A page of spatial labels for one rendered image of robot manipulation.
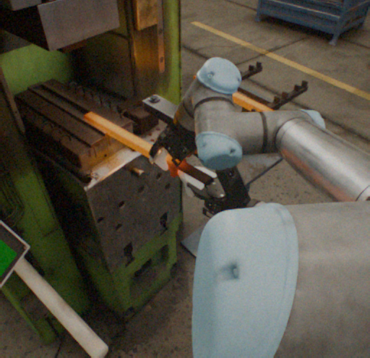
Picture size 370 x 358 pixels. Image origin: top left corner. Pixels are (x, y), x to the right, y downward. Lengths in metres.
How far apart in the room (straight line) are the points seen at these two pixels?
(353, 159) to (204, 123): 0.26
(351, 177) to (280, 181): 1.96
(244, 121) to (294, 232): 0.39
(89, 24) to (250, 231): 0.72
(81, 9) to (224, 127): 0.44
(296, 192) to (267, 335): 2.11
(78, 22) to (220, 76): 0.38
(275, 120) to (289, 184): 1.75
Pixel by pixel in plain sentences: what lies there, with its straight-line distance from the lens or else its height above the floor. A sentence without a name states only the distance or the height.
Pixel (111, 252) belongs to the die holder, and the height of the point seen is 0.58.
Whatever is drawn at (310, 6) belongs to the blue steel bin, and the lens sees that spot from 4.66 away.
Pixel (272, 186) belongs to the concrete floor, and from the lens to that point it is 2.28.
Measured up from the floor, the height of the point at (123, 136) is 1.01.
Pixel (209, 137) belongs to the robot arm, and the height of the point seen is 1.23.
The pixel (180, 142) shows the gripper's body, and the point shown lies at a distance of 0.76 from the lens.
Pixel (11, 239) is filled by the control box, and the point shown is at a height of 1.00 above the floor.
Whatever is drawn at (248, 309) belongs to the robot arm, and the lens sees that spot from 0.19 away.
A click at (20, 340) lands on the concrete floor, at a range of 1.83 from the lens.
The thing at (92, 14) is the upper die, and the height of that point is 1.32.
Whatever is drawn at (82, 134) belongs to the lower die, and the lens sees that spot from 1.02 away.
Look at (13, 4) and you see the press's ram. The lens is 0.77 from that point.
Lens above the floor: 1.57
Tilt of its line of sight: 43 degrees down
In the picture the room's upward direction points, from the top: straight up
